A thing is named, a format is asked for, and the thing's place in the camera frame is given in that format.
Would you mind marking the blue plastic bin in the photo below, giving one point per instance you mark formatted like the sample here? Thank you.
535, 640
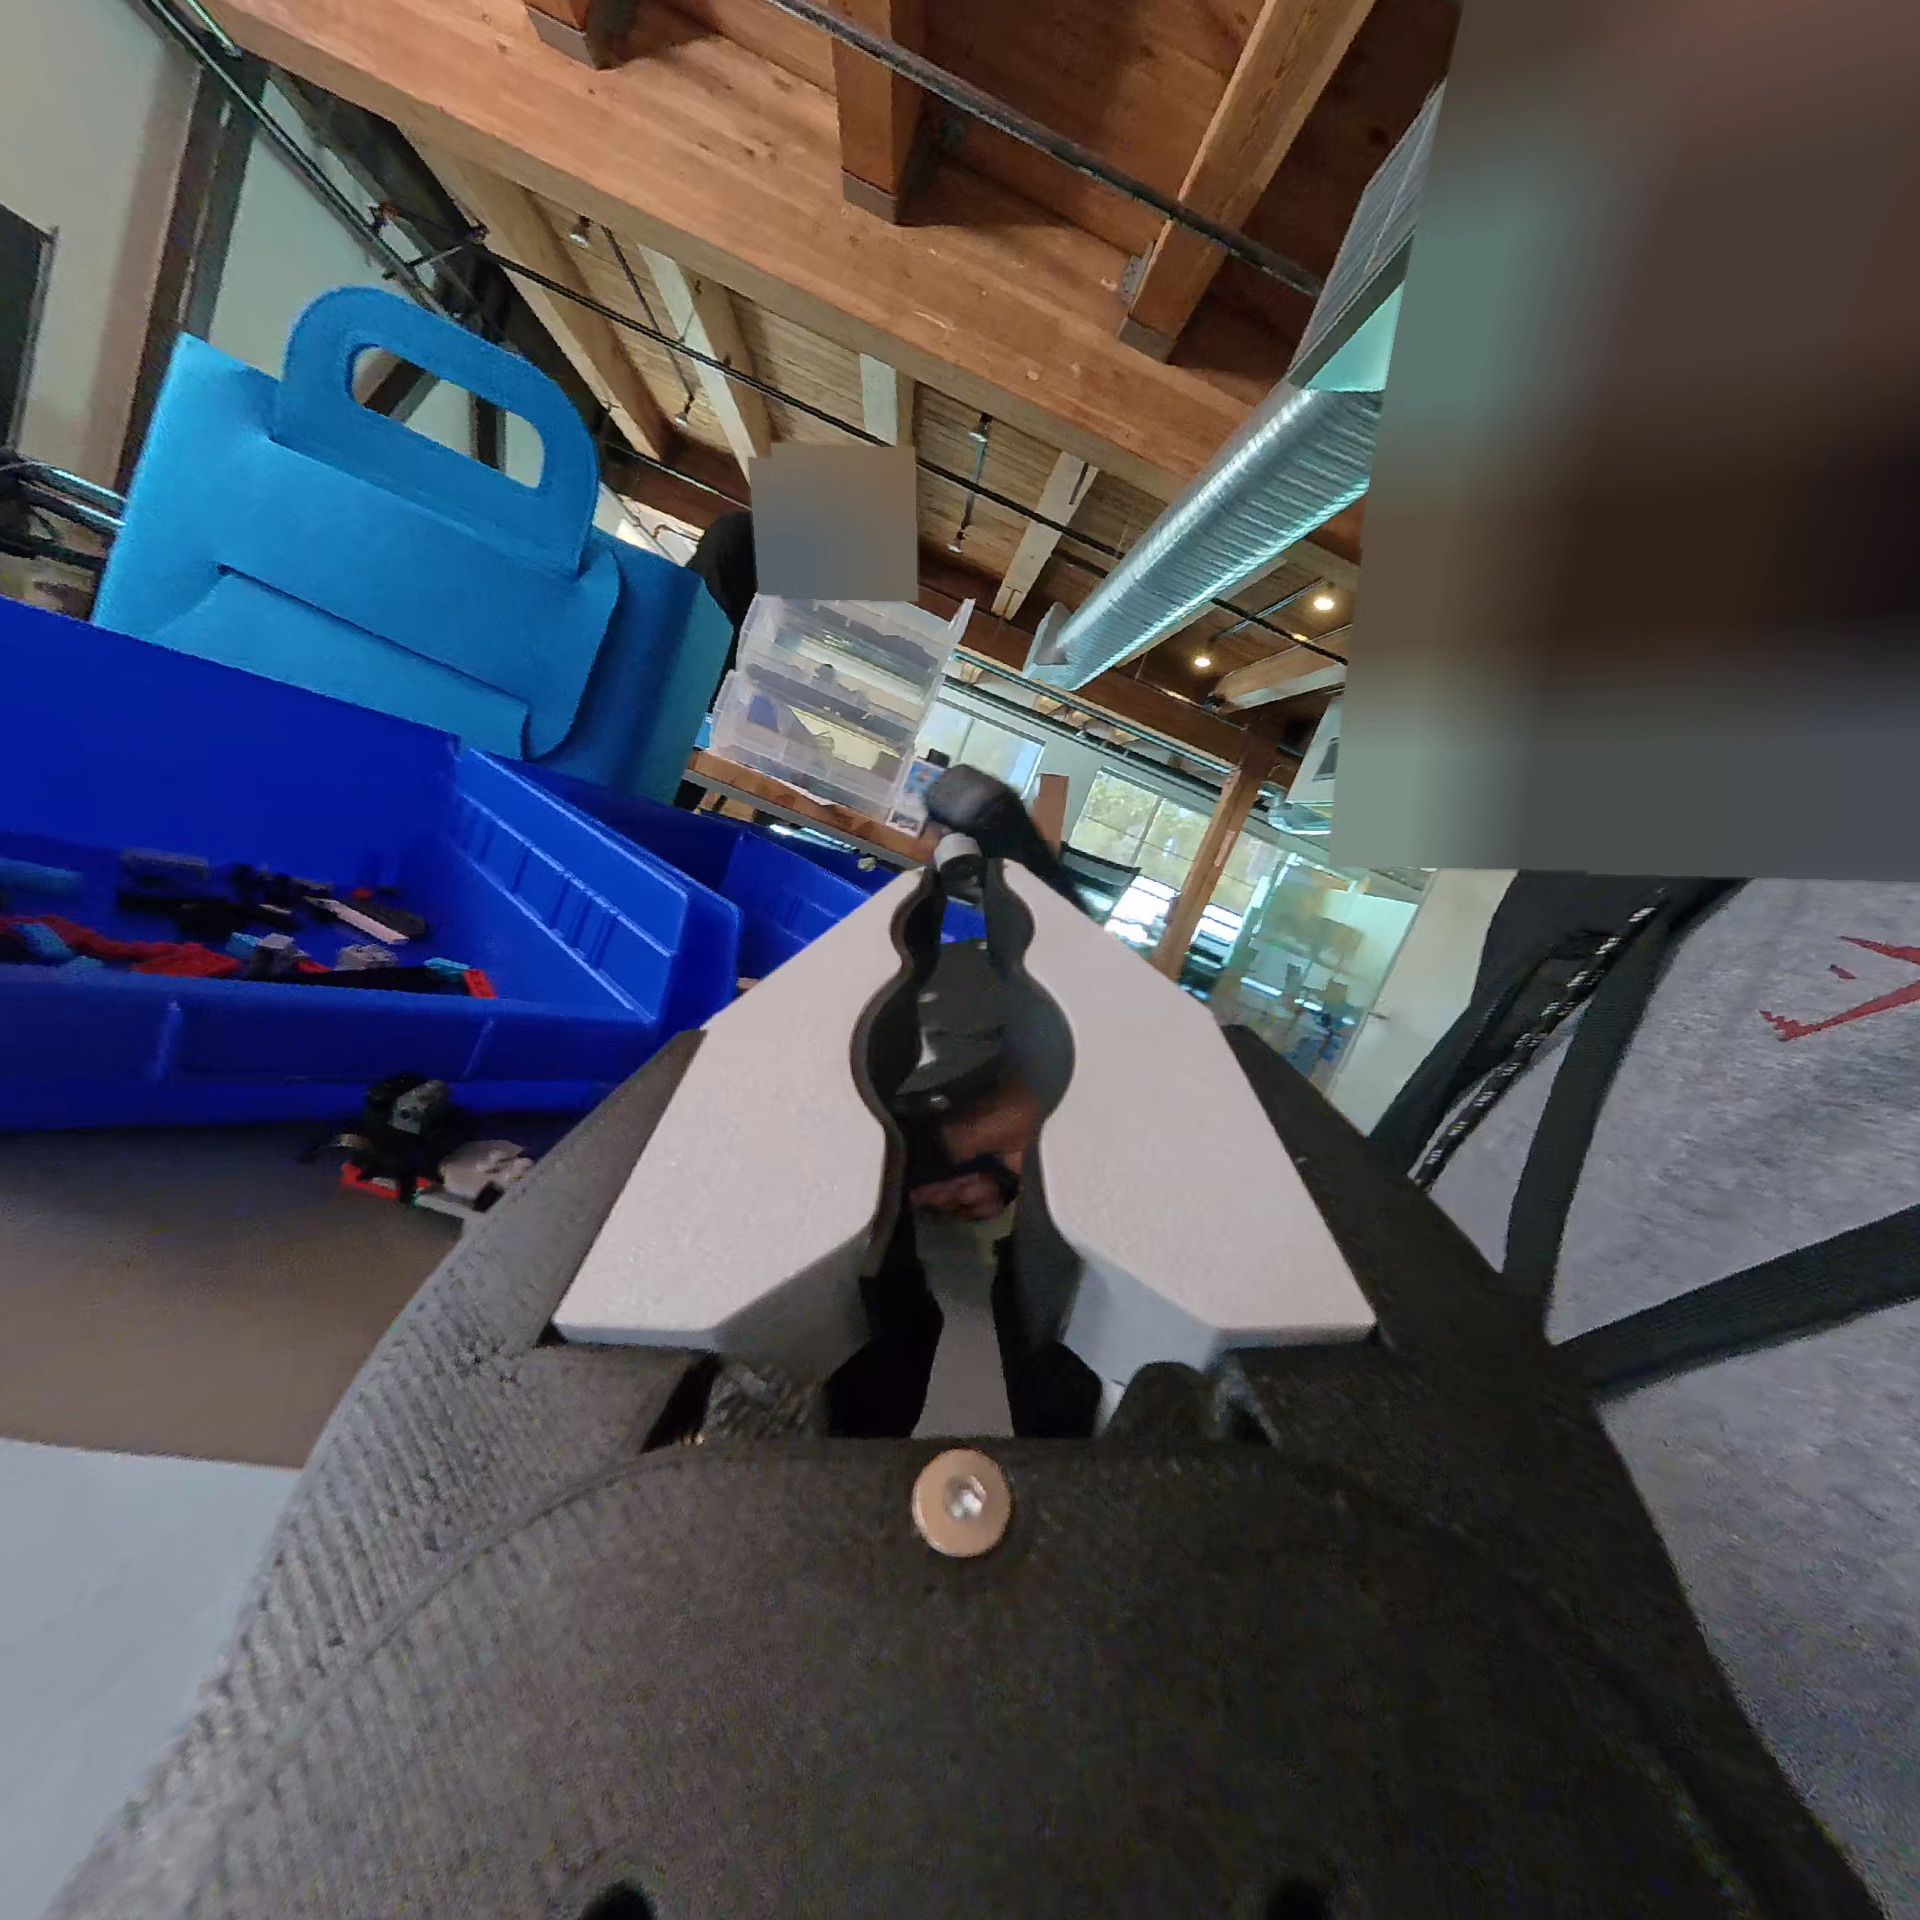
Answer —
302, 720
794, 885

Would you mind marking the small grey toy brick piece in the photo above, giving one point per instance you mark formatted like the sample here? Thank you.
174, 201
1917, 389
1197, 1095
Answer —
959, 855

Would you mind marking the clear plastic drawer unit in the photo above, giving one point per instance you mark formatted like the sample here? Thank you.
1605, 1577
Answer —
824, 706

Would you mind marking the silver ventilation duct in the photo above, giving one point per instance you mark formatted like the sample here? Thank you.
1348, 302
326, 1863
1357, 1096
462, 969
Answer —
1200, 542

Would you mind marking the pile of toy bricks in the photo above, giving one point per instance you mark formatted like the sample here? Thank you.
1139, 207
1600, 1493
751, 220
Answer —
227, 929

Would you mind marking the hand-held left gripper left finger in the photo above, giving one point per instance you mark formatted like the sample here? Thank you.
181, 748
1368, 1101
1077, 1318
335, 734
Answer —
714, 1186

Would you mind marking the dark toy brick model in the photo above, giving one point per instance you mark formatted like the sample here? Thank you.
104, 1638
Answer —
406, 1124

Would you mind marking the person's right hand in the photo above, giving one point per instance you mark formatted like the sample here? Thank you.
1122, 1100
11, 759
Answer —
977, 1154

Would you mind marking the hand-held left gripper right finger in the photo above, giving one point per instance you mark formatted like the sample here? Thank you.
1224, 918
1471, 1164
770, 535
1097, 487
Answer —
1209, 1186

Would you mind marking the light blue felt bag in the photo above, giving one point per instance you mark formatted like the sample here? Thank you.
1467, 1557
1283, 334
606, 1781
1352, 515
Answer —
669, 674
302, 600

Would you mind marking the pale blue instruction booklet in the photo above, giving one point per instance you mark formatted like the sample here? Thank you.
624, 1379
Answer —
90, 1680

